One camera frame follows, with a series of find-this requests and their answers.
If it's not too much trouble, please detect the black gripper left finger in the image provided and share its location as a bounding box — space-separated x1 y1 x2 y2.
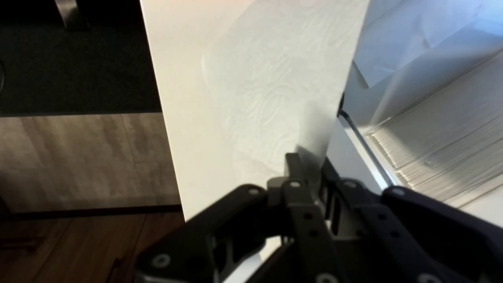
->
135 150 336 283

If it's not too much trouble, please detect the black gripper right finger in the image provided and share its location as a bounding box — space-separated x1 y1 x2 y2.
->
312 158 503 283

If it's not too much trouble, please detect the black floor mat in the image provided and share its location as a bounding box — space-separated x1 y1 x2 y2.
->
0 20 162 116

